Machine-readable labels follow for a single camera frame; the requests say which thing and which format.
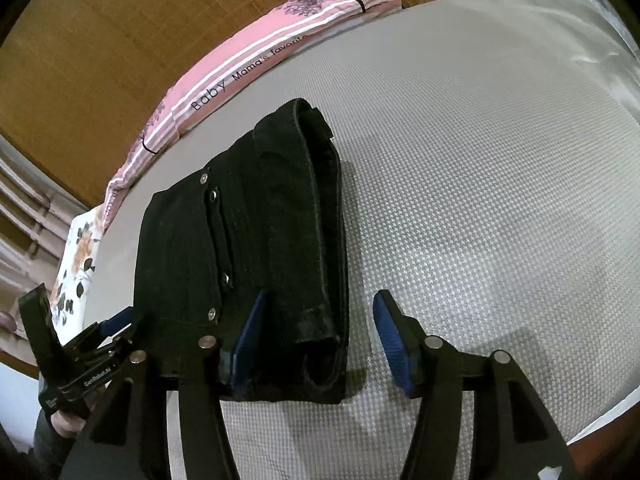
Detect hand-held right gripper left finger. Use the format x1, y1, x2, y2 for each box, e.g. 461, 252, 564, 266
60, 290, 271, 480

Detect person's left hand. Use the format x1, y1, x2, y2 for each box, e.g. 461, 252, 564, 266
50, 407, 88, 439

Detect pink striped pillow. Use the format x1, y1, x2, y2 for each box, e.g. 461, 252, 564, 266
102, 0, 404, 234

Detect white floral pillow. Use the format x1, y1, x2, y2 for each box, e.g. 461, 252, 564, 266
50, 205, 109, 346

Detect brown wooden headboard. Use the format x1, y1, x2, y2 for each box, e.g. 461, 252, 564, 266
0, 0, 497, 211

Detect grey bed mattress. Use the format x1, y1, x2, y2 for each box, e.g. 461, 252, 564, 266
82, 0, 640, 480

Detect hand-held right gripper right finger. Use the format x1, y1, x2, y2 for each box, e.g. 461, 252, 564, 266
372, 289, 576, 480

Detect person's left forearm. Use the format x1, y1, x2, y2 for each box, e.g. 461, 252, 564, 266
32, 407, 76, 467

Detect black pants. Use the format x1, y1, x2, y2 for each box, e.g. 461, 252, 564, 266
132, 97, 350, 405

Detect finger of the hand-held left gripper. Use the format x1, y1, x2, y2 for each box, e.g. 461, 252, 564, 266
96, 308, 136, 340

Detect beige slatted frame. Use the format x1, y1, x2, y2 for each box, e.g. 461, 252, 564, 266
0, 145, 94, 361

